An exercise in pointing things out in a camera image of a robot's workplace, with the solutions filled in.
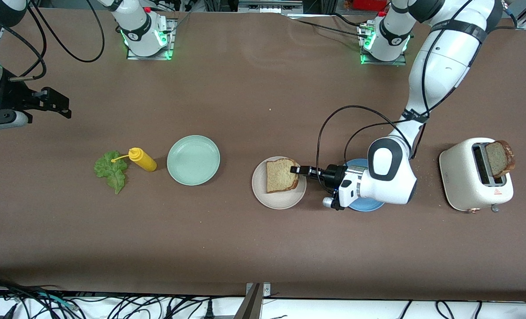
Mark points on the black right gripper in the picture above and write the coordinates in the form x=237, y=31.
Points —
x=11, y=96

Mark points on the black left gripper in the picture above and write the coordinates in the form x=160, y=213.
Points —
x=332, y=176

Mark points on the light brown bread slice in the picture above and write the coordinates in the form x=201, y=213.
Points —
x=278, y=177

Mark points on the beige plate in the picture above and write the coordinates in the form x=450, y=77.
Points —
x=263, y=199

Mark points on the green lettuce leaf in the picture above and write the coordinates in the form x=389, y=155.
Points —
x=112, y=173

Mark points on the yellow squeeze bottle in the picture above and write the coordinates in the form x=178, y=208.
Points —
x=144, y=161

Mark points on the dark crust bread slice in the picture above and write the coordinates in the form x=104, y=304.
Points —
x=497, y=159

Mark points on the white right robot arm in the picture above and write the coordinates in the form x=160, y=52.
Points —
x=141, y=31

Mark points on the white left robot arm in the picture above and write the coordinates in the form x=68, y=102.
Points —
x=391, y=177

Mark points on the blue plate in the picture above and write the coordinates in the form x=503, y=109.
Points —
x=369, y=207

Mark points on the mint green plate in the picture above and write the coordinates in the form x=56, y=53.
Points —
x=193, y=160

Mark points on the white toaster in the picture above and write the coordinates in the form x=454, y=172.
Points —
x=460, y=177

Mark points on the black power plug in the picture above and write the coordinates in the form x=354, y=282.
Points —
x=209, y=310

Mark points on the red box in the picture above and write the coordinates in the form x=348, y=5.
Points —
x=369, y=4

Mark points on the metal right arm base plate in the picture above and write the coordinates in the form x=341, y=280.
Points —
x=171, y=31

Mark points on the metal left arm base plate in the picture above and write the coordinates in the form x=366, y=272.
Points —
x=396, y=63

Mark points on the grey metal table bracket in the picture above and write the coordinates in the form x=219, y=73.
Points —
x=254, y=305

